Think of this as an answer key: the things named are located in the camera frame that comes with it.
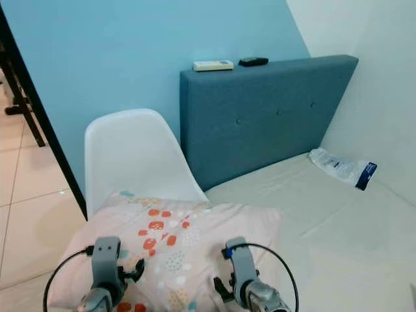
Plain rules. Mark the black door frame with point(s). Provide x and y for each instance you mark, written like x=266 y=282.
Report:
x=41 y=116

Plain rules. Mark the blue upholstered headboard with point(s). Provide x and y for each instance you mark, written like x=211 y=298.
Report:
x=260 y=114

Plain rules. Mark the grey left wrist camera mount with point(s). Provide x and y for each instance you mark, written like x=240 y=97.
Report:
x=106 y=263

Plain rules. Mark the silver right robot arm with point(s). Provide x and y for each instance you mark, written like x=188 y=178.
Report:
x=266 y=298

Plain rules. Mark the pink patterned pillow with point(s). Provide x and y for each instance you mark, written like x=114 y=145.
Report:
x=195 y=231

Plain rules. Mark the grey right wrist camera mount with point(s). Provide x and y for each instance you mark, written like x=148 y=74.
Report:
x=242 y=263

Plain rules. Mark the black remote control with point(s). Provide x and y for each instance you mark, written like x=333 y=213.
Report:
x=253 y=62

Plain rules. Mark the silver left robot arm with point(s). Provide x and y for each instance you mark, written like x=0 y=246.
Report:
x=97 y=302

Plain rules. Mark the white remote control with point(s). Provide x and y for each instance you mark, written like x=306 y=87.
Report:
x=213 y=65

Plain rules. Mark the white plastic chair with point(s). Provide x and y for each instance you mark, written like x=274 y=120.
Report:
x=136 y=159

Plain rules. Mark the clear plastic package blue label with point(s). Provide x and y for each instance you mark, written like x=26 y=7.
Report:
x=341 y=167

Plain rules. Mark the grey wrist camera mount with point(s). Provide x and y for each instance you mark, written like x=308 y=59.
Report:
x=242 y=263
x=106 y=263

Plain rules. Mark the white bed mattress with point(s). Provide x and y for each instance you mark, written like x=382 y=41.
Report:
x=344 y=240

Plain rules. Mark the dark furniture legs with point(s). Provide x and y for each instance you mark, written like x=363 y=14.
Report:
x=18 y=103

